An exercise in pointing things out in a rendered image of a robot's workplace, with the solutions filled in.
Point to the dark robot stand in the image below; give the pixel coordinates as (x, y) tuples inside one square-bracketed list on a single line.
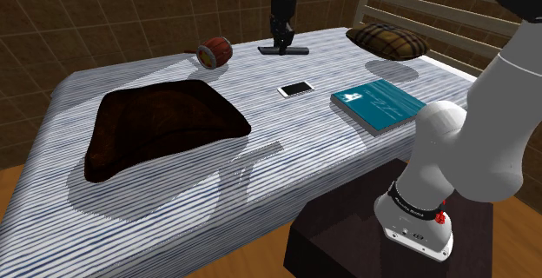
[(338, 234)]

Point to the red-brown wooden barrel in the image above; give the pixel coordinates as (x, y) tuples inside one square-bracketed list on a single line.
[(216, 52)]

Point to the dark brown cushion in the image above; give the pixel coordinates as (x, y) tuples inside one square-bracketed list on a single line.
[(161, 124)]

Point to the dark grey remote control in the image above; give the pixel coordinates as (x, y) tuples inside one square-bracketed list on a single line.
[(298, 50)]

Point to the brown plaid pillow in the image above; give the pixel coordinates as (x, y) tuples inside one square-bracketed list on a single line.
[(387, 42)]

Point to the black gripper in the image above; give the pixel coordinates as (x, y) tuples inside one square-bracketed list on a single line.
[(282, 11)]

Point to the bed with striped cover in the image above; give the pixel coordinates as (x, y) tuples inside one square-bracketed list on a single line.
[(296, 154)]

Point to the white smartphone with black screen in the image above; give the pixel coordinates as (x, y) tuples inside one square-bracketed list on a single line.
[(296, 88)]

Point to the teal book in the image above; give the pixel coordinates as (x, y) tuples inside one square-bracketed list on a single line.
[(377, 105)]

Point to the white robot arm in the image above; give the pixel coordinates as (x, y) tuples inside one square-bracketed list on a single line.
[(487, 141)]

